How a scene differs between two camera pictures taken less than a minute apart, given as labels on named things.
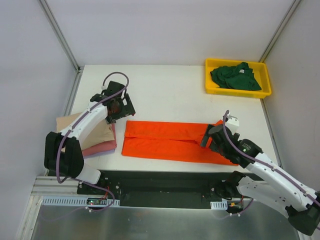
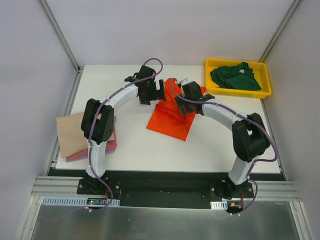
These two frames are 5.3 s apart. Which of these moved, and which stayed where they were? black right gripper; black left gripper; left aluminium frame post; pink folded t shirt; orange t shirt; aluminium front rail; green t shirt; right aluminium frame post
Moved: black right gripper; black left gripper; orange t shirt
Stayed: aluminium front rail; pink folded t shirt; left aluminium frame post; green t shirt; right aluminium frame post
